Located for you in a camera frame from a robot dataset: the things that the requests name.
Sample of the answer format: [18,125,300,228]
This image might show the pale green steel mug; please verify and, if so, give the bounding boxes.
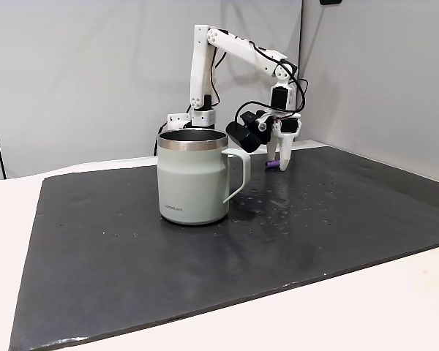
[157,128,252,226]

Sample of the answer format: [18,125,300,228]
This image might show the black rubber mat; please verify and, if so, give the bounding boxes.
[9,145,439,351]

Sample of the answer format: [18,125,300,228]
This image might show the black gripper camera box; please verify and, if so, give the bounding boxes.
[225,111,271,154]

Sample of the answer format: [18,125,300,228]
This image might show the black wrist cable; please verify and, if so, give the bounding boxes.
[277,58,310,115]

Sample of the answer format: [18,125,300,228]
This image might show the black camera cable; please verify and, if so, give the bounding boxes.
[235,101,268,125]

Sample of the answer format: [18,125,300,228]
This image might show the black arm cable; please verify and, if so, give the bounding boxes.
[207,50,228,107]

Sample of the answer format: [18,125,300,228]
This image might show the black base cable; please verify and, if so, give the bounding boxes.
[153,104,192,156]

